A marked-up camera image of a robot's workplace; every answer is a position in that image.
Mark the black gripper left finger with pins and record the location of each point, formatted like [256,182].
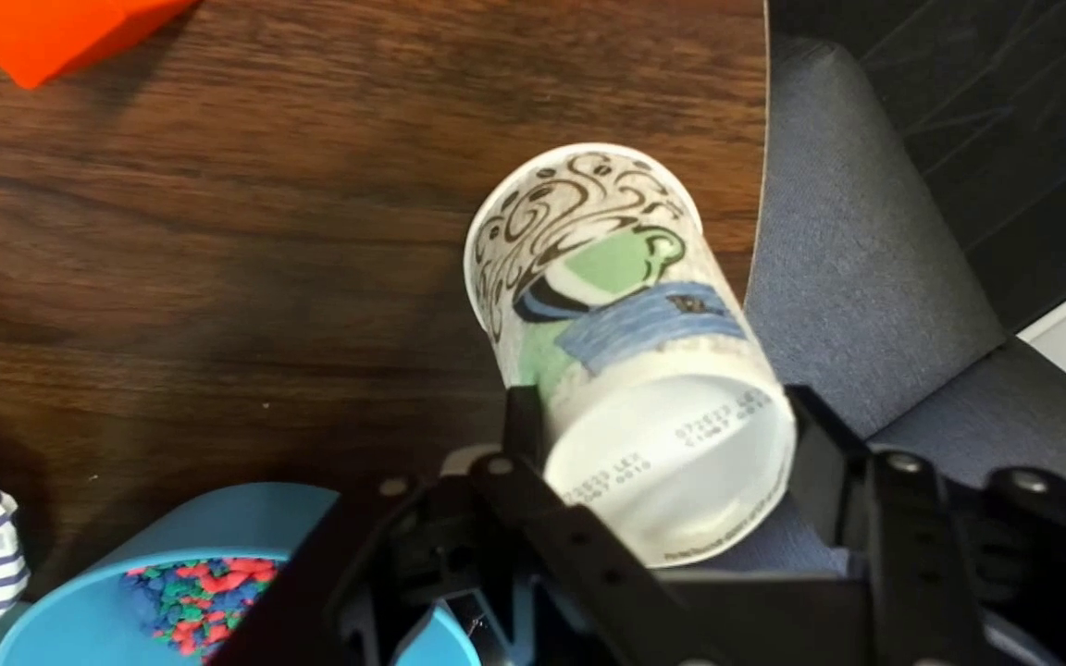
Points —
[434,578]

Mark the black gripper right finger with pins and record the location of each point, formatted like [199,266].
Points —
[989,578]

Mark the printed white paper cup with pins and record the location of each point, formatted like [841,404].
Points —
[630,357]

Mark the red rectangular block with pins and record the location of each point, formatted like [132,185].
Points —
[53,30]

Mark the colourful sprinkles pile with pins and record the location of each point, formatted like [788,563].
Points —
[199,603]

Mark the blue plastic bowl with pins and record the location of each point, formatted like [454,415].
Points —
[99,558]

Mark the dark grey fabric sofa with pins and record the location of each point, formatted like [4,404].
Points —
[852,270]

